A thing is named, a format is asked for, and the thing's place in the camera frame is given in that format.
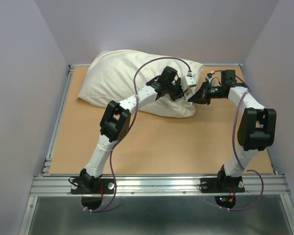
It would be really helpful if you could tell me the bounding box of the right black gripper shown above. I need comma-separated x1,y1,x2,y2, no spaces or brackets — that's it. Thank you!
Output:
187,80,225,105

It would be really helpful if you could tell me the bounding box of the cream pillowcase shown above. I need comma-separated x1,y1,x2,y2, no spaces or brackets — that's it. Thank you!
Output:
78,49,203,108

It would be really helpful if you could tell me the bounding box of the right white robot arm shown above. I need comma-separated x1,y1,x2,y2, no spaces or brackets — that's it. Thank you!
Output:
189,70,277,193

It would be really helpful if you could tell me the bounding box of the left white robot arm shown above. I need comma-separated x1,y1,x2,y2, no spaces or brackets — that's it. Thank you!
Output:
79,66,188,193

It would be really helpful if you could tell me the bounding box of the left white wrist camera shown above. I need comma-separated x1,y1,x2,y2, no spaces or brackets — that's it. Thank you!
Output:
181,71,197,92

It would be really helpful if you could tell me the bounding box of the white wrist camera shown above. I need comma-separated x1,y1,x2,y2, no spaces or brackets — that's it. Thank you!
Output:
181,71,197,92
205,70,219,86

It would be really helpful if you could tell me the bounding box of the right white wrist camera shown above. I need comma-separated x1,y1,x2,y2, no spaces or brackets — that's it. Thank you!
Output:
205,70,219,86

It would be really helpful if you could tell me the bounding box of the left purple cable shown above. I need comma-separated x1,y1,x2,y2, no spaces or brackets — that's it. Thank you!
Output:
82,56,193,213

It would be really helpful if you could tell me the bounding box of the purple cable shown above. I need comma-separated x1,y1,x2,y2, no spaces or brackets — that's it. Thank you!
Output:
209,70,265,212
82,56,193,213

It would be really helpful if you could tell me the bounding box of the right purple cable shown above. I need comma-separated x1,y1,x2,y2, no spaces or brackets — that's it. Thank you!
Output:
209,70,265,212

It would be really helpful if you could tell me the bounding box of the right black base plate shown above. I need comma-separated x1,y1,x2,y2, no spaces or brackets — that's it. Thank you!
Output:
200,177,245,193

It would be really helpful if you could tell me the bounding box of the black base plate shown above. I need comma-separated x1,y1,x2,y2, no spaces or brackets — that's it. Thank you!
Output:
68,177,115,195
200,177,245,193

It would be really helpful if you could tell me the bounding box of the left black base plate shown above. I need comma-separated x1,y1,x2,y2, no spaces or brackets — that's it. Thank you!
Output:
68,177,115,195

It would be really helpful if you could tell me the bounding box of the aluminium rail frame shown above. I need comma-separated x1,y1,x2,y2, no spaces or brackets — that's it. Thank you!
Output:
20,66,294,235

